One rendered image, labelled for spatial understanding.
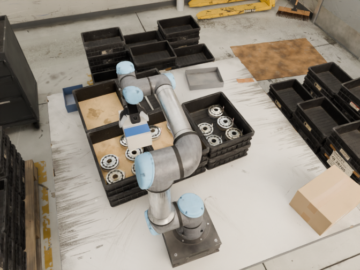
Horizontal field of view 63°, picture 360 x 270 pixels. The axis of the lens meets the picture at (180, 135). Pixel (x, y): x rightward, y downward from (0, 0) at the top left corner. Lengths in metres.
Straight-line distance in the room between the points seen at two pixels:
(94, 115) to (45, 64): 2.15
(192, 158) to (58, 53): 3.40
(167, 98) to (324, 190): 1.00
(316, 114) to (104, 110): 1.82
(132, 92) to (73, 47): 3.10
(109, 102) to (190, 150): 1.18
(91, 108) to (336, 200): 1.54
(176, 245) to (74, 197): 0.66
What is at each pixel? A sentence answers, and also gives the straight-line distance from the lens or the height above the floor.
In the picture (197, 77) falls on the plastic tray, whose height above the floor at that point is 0.70.
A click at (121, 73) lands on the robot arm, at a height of 1.44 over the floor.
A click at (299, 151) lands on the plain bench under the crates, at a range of 2.06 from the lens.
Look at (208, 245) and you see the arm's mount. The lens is 1.50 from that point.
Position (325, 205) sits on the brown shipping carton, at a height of 0.86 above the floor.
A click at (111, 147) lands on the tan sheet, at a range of 1.79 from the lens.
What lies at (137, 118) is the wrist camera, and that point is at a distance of 1.36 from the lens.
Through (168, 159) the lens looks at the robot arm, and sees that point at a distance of 0.95.
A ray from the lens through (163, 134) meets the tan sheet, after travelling 1.82.
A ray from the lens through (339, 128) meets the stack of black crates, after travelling 2.53.
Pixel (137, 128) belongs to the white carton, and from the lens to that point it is 1.46.
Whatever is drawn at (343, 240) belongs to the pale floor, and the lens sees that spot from 2.69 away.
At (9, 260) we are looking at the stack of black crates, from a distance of 2.12.
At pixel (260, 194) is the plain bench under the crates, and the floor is 0.70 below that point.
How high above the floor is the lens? 2.22
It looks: 50 degrees down
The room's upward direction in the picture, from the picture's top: 1 degrees clockwise
